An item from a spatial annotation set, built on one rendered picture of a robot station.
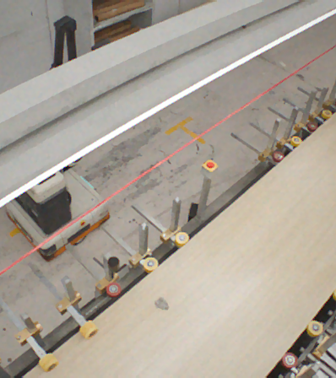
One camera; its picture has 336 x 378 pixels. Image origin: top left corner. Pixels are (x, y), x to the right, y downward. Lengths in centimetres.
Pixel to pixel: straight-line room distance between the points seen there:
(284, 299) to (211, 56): 160
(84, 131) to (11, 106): 16
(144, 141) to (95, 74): 346
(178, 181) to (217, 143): 68
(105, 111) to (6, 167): 22
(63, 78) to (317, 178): 237
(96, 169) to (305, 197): 203
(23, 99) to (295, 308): 190
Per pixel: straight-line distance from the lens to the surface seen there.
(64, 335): 236
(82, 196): 338
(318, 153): 312
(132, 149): 411
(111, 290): 221
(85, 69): 78
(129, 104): 84
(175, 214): 233
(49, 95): 72
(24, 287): 333
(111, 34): 480
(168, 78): 91
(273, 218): 259
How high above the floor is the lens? 289
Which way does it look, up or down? 50 degrees down
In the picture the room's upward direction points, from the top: 5 degrees clockwise
